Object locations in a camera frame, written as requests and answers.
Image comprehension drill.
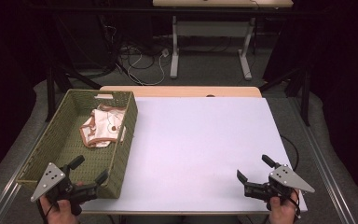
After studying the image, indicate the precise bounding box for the person's left hand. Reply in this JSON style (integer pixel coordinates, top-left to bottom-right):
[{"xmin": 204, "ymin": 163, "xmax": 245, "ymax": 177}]
[{"xmin": 39, "ymin": 194, "xmax": 82, "ymax": 224}]

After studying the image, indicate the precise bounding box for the person's right hand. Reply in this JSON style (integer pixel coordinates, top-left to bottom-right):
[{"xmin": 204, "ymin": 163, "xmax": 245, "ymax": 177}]
[{"xmin": 267, "ymin": 189, "xmax": 301, "ymax": 224}]

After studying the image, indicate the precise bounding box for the bundle of black floor cables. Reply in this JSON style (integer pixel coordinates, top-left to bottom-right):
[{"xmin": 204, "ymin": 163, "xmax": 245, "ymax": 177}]
[{"xmin": 99, "ymin": 18, "xmax": 157, "ymax": 78}]

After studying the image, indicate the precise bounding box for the thin black floor cable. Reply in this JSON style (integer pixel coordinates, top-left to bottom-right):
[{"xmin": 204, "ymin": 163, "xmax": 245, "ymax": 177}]
[{"xmin": 281, "ymin": 134, "xmax": 300, "ymax": 173}]

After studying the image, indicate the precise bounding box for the white-legged desk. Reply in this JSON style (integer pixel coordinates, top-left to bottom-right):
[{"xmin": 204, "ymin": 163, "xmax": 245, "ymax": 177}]
[{"xmin": 152, "ymin": 0, "xmax": 294, "ymax": 81}]

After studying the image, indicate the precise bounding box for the cream baby bodysuit brown trim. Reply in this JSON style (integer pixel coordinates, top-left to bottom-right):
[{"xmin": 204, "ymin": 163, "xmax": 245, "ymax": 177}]
[{"xmin": 79, "ymin": 104, "xmax": 128, "ymax": 148}]

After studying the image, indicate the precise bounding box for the black metal stand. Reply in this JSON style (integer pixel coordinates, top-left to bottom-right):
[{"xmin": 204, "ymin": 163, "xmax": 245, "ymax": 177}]
[
  {"xmin": 45, "ymin": 62, "xmax": 102, "ymax": 122},
  {"xmin": 259, "ymin": 66, "xmax": 311, "ymax": 127}
]

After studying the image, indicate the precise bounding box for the right hand-held gripper cable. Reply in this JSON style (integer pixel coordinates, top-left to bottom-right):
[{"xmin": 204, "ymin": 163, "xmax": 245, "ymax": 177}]
[{"xmin": 287, "ymin": 188, "xmax": 302, "ymax": 220}]

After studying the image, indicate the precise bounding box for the left hand-held gripper cable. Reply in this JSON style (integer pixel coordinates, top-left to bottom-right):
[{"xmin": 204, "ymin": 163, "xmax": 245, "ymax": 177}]
[{"xmin": 36, "ymin": 199, "xmax": 55, "ymax": 224}]

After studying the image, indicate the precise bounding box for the hand-held gripper cable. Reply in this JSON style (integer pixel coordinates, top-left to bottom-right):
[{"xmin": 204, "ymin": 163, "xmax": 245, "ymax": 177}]
[
  {"xmin": 36, "ymin": 199, "xmax": 55, "ymax": 224},
  {"xmin": 287, "ymin": 188, "xmax": 302, "ymax": 220}
]

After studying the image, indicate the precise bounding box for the light wooden table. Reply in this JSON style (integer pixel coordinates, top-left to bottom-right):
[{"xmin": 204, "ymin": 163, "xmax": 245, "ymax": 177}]
[{"xmin": 82, "ymin": 86, "xmax": 264, "ymax": 217}]

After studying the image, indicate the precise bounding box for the metal floor rail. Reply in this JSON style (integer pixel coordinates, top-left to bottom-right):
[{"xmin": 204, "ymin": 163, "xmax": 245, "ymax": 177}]
[
  {"xmin": 287, "ymin": 97, "xmax": 357, "ymax": 224},
  {"xmin": 0, "ymin": 124, "xmax": 49, "ymax": 224}
]

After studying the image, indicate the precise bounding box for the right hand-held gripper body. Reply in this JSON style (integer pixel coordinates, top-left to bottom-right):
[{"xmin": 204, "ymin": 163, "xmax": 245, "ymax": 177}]
[{"xmin": 243, "ymin": 164, "xmax": 316, "ymax": 211}]

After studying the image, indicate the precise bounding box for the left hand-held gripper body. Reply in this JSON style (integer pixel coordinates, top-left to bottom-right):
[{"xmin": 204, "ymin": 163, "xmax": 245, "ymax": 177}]
[{"xmin": 30, "ymin": 161, "xmax": 100, "ymax": 217}]

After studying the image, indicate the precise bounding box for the white floor cable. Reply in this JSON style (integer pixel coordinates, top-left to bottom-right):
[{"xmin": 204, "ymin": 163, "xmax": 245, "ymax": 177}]
[{"xmin": 127, "ymin": 46, "xmax": 167, "ymax": 87}]

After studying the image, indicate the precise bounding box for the white board sheet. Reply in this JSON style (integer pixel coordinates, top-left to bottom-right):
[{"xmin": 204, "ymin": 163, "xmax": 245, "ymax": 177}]
[{"xmin": 80, "ymin": 96, "xmax": 308, "ymax": 214}]

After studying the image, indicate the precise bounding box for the green woven basket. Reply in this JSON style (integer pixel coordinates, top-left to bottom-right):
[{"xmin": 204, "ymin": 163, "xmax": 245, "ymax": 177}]
[{"xmin": 16, "ymin": 89, "xmax": 139, "ymax": 200}]

